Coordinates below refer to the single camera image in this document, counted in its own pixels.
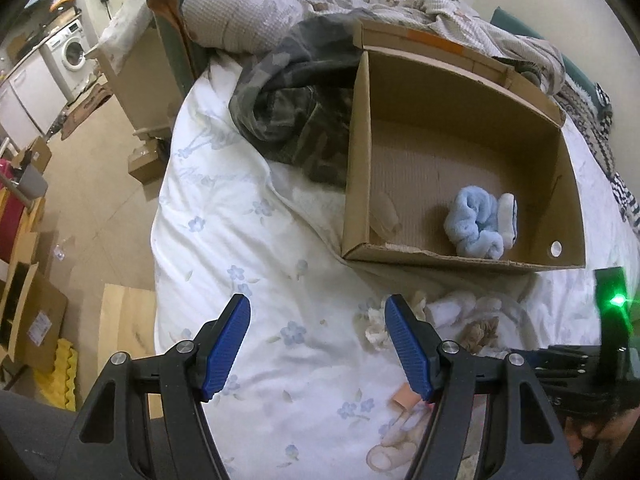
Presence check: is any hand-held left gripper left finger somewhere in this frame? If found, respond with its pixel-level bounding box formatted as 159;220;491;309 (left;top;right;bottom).
75;294;251;480

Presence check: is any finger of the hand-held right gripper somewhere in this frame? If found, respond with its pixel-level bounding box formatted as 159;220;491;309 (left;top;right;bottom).
522;344;603;380

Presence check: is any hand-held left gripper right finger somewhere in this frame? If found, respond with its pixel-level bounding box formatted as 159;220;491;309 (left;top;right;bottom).
384;294;582;480

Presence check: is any person's right hand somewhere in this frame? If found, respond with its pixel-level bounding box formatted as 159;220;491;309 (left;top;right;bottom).
565;406;640;462

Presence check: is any cream ruffled sock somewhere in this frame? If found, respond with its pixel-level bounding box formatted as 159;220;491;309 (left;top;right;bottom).
364;306;397;352

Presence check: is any small pink sock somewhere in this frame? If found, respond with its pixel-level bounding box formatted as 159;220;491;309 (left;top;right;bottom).
391;384;417;412

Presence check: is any beige brown sock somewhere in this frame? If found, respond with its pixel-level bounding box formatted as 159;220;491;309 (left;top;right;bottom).
459;319;502;355

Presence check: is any pale pink sock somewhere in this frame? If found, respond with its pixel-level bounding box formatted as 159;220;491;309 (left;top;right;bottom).
366;409;432;472

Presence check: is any light wooden board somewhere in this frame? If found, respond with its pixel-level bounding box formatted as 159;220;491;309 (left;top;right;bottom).
97;283;162;420

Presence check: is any light blue fluffy sock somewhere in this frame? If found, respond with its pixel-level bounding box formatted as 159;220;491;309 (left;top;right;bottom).
444;186;505;261

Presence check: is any white floral bed sheet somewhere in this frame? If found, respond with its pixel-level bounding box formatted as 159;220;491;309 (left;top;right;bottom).
150;52;640;480

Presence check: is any white and blue sock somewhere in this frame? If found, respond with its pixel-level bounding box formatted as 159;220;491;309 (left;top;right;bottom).
497;193;519;249

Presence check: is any yellow foam tray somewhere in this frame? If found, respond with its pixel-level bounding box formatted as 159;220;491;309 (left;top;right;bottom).
41;338;82;412

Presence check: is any cardboard box with label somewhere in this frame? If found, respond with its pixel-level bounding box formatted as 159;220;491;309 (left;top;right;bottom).
0;259;69;372

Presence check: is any small brown cardboard box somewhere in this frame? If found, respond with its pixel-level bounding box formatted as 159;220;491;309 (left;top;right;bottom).
127;140;169;187

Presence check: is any black and white patterned cloth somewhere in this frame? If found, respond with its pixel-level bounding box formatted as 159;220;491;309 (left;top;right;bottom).
556;81;640;237

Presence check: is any camouflage garment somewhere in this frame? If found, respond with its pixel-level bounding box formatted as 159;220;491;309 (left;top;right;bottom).
257;86;353;187

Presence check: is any red container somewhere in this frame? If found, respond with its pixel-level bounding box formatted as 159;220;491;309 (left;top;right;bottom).
0;159;27;263

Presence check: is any grey plastic bin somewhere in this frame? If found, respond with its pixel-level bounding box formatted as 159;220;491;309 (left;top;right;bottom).
14;161;49;199

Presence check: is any grey sheer cloth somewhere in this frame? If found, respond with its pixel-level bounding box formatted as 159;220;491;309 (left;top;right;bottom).
229;14;362;153

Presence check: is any green bed headboard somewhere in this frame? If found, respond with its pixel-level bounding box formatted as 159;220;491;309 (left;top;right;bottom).
146;0;202;92

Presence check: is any white cabinet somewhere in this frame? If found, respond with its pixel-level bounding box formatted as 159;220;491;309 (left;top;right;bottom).
0;51;67;147

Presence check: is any white washing machine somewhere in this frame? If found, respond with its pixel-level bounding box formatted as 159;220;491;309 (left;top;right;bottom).
41;19;95;100

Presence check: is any teal pillow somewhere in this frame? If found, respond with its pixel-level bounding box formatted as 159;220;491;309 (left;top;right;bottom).
489;6;601;107

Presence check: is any beige waffle printed blanket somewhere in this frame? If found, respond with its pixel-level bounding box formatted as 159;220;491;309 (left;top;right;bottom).
102;0;567;97

